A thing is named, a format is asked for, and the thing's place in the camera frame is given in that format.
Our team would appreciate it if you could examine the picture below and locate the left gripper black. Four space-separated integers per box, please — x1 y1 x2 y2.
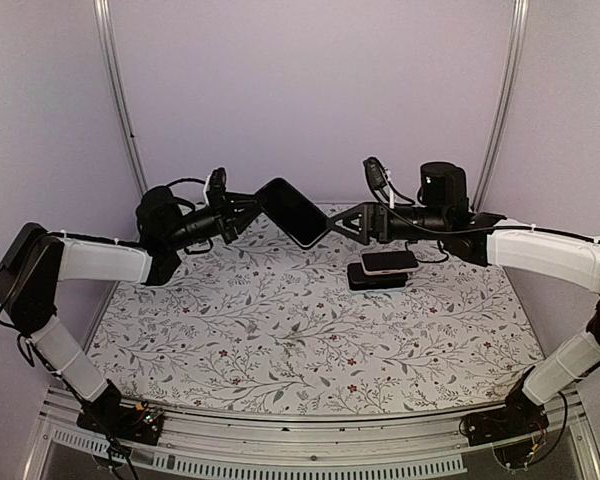
164 188 268 250

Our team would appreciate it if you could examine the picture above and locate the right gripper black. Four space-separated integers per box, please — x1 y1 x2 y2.
327 201 449 246

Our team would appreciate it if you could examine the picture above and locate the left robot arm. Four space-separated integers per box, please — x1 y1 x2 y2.
0 185 261 434

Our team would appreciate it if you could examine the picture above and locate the phone in black case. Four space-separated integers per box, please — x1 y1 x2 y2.
347 263 408 291

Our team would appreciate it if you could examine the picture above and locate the floral table mat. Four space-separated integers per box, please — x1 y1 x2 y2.
88 217 543 415

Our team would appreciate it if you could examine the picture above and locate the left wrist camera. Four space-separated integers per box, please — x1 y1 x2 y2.
203 167 227 207

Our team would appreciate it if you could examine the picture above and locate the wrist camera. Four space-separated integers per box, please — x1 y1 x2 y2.
203 167 227 207
363 157 395 208

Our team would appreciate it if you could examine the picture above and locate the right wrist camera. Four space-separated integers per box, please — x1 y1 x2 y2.
363 157 395 208

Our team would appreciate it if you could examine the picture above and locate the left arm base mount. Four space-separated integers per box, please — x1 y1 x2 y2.
76 401 164 446

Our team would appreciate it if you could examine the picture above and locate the aluminium frame post left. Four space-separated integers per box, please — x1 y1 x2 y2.
93 0 149 198

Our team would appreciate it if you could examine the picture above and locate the aluminium frame post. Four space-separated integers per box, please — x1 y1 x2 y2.
472 0 530 211
93 0 149 198

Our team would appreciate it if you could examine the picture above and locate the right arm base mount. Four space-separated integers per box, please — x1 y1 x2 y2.
459 404 549 446

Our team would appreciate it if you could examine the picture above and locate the aluminium frame post right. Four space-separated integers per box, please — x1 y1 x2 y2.
472 0 530 211

